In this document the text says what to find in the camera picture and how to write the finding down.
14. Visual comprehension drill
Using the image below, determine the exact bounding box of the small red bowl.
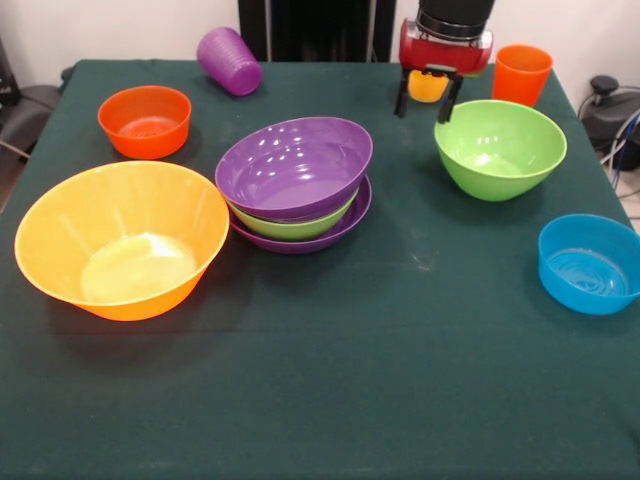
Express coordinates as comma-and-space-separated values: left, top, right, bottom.
97, 85, 193, 161

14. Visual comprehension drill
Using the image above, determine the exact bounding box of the dark green tablecloth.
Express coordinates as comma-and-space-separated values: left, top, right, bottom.
0, 58, 640, 480

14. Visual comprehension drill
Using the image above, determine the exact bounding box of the green bowl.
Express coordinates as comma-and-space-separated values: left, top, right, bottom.
433, 99, 569, 203
227, 187, 361, 242

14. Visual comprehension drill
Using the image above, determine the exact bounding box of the purple bowl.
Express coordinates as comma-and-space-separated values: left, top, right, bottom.
228, 174, 374, 255
214, 116, 375, 221

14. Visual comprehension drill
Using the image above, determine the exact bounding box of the red orange cup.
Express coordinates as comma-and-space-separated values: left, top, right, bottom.
491, 44, 555, 109

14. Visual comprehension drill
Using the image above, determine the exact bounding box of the small blue bowl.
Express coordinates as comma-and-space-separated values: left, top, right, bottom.
537, 213, 640, 317

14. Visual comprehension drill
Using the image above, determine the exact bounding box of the blue cable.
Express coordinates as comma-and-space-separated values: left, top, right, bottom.
610, 112, 640, 189

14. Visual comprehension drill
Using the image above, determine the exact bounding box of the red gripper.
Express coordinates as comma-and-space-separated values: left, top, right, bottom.
393, 18, 495, 126

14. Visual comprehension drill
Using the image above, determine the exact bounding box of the large orange bowl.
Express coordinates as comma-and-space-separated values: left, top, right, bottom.
13, 160, 232, 322

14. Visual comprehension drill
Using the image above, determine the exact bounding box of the black device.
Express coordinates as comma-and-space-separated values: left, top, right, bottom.
0, 37, 22, 107

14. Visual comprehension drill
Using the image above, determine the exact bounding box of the purple cup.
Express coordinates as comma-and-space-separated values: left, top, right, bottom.
196, 26, 264, 98

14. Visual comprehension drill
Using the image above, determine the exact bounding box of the yellow cup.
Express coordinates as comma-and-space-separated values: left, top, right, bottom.
408, 69, 449, 105

